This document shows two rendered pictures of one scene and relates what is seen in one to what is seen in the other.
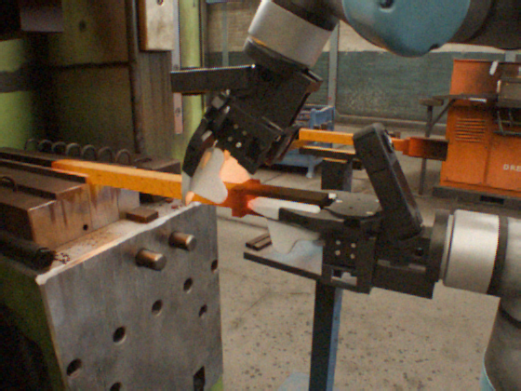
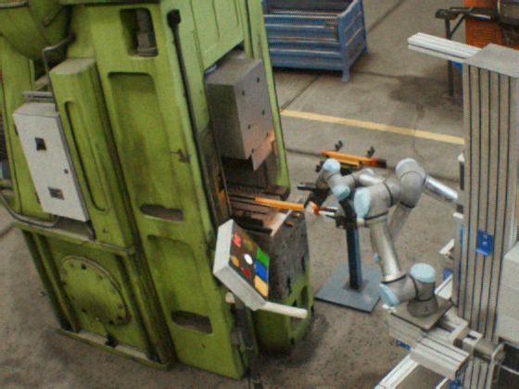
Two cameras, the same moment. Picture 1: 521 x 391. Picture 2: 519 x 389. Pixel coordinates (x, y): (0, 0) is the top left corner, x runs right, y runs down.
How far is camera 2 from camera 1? 3.26 m
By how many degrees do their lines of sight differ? 15
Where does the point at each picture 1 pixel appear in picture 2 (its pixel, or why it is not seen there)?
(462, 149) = not seen: hidden behind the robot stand
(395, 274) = (349, 224)
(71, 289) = (275, 236)
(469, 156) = not seen: hidden behind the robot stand
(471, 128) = (485, 36)
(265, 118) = (321, 197)
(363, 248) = (342, 220)
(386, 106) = not seen: outside the picture
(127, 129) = (261, 172)
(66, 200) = (268, 213)
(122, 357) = (284, 253)
